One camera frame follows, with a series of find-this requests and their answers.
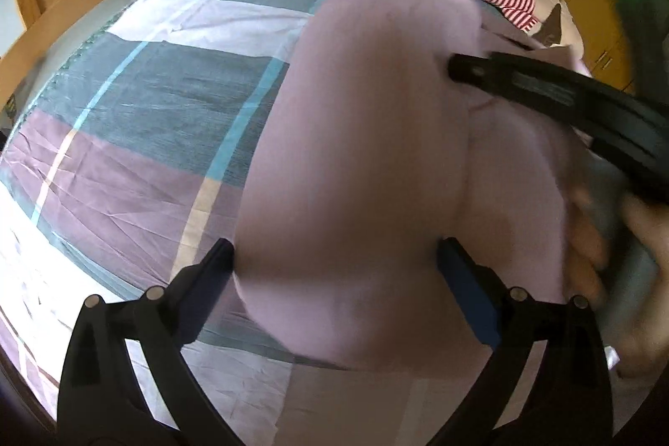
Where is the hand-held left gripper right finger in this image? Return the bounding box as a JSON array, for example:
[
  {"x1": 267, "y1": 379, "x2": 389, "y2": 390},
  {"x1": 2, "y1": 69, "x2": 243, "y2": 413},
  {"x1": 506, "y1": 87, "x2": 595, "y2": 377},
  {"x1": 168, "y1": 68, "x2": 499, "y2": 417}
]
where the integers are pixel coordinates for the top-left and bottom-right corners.
[{"x1": 436, "y1": 237, "x2": 613, "y2": 446}]

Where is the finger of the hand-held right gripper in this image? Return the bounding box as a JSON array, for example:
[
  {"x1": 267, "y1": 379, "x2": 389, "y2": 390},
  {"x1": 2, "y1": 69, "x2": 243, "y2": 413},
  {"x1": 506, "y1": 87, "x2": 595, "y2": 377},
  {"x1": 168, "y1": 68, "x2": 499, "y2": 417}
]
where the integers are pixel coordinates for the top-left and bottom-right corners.
[{"x1": 448, "y1": 52, "x2": 592, "y2": 132}]

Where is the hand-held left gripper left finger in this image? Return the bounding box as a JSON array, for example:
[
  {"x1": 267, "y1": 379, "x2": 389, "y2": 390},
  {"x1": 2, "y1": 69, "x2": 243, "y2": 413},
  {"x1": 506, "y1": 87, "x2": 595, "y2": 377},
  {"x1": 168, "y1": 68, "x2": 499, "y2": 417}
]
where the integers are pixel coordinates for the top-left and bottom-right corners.
[{"x1": 57, "y1": 238, "x2": 236, "y2": 446}]

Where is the lilac garment with black trim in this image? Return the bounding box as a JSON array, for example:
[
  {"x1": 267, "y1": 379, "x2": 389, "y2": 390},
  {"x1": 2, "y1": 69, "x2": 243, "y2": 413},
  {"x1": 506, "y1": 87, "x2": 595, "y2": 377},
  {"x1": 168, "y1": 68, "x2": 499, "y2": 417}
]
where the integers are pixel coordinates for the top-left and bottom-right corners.
[{"x1": 232, "y1": 0, "x2": 623, "y2": 446}]

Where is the person's right hand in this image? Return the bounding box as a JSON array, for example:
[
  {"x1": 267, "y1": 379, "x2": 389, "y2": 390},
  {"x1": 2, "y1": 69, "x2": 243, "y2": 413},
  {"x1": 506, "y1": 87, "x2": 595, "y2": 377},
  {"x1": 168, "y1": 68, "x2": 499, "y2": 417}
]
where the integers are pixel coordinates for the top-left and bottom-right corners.
[{"x1": 566, "y1": 187, "x2": 669, "y2": 377}]

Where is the plaid bed sheet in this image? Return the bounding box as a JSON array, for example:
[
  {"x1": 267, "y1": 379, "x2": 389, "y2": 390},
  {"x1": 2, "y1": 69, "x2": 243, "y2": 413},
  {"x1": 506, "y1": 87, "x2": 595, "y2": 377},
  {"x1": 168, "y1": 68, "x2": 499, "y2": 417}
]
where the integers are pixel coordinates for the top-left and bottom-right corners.
[{"x1": 0, "y1": 0, "x2": 529, "y2": 446}]

